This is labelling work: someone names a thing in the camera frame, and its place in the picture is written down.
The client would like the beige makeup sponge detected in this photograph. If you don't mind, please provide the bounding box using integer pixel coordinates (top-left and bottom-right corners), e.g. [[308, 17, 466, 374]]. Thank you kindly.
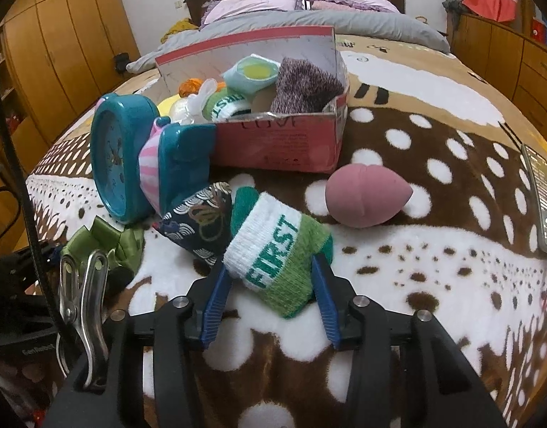
[[251, 85, 276, 114]]

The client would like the purple knit sock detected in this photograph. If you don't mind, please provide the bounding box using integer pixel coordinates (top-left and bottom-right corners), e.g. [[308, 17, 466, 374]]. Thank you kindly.
[[270, 57, 345, 115]]

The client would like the lilac pillow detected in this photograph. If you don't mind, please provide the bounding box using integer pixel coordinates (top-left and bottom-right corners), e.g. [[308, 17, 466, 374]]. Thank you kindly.
[[201, 0, 298, 26], [295, 0, 400, 14]]

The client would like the wooden dresser cabinet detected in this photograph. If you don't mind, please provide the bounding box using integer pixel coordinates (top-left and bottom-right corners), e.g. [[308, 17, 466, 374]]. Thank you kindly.
[[447, 15, 547, 142]]

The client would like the dark patterned pouch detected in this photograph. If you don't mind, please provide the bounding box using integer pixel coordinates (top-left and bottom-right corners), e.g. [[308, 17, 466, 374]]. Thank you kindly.
[[153, 182, 233, 267]]

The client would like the orange fabric flower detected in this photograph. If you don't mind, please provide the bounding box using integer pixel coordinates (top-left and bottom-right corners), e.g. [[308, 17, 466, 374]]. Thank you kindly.
[[177, 77, 227, 98]]

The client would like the black cable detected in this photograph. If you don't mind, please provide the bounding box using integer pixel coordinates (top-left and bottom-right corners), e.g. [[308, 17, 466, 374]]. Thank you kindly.
[[0, 30, 78, 358]]

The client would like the yellow sponge block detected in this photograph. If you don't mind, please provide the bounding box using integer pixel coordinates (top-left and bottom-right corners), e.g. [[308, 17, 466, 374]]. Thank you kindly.
[[157, 97, 176, 117]]

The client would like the red cup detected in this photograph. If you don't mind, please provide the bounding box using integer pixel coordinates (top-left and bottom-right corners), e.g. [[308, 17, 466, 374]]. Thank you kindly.
[[531, 17, 547, 45]]

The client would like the pink makeup sponge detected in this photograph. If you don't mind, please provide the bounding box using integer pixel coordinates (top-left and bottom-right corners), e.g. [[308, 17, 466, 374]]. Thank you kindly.
[[325, 163, 413, 229]]

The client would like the light blue sock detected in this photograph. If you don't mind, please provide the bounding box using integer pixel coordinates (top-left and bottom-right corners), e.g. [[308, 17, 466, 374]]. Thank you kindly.
[[222, 53, 280, 97]]

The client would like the metal spring clip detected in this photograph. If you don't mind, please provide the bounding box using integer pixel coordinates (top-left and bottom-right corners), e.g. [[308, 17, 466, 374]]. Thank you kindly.
[[59, 249, 109, 389]]

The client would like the right lilac pillow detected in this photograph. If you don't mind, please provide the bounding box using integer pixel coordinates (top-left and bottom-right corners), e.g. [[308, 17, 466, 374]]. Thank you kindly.
[[295, 0, 400, 14]]

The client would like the green white sock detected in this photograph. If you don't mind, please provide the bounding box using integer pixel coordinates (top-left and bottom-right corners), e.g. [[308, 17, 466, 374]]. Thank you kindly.
[[223, 187, 333, 319], [203, 88, 251, 123]]

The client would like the pink striped teal toy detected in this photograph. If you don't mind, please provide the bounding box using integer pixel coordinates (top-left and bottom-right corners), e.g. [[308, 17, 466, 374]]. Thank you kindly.
[[138, 117, 216, 215]]

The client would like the pink cardboard shoe box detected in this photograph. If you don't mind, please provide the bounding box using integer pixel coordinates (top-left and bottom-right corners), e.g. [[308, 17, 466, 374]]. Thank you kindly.
[[155, 25, 349, 173]]

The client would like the yellow knitted cloth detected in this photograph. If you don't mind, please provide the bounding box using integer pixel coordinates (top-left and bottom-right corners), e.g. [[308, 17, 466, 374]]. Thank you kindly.
[[160, 17, 199, 44]]

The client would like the black bag on wardrobe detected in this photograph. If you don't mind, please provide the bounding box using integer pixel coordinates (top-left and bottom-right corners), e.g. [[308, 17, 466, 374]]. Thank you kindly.
[[114, 52, 130, 75]]

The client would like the wooden wardrobe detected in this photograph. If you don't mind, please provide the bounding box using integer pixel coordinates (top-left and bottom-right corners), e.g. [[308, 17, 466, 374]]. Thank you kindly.
[[0, 0, 142, 250]]

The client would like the grey duvet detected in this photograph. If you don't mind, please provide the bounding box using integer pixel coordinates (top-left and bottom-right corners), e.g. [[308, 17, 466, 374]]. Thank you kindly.
[[125, 7, 452, 75]]

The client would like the left lilac pillow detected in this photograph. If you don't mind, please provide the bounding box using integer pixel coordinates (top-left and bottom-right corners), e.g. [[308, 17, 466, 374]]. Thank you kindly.
[[201, 0, 298, 26]]

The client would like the teal alarm clock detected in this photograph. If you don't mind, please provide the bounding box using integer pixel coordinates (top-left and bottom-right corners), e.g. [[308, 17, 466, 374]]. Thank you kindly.
[[90, 93, 158, 224]]

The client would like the brown polka dot blanket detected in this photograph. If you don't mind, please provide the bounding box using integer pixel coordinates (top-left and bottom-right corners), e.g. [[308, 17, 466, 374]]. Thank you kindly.
[[25, 33, 547, 428]]

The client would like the dark clothes pile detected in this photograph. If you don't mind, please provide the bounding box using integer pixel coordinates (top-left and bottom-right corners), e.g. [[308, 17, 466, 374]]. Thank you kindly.
[[443, 0, 470, 30]]

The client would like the smartphone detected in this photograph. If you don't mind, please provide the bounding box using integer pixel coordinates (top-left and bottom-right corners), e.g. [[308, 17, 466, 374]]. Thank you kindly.
[[521, 144, 547, 253]]

